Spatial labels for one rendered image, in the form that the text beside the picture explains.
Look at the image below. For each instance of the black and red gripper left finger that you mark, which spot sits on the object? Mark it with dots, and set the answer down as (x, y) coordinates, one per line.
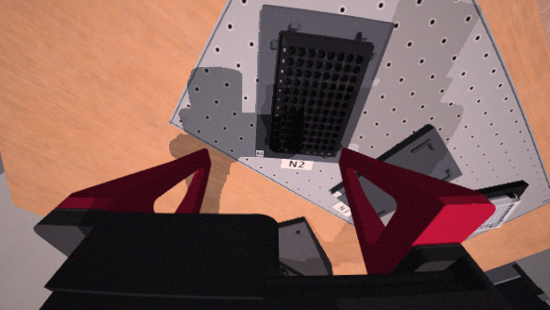
(138, 192)

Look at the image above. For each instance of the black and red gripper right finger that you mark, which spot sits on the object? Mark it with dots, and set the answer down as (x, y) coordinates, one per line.
(429, 211)

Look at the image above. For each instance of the white well plate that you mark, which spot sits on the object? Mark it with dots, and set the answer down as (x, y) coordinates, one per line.
(504, 207)

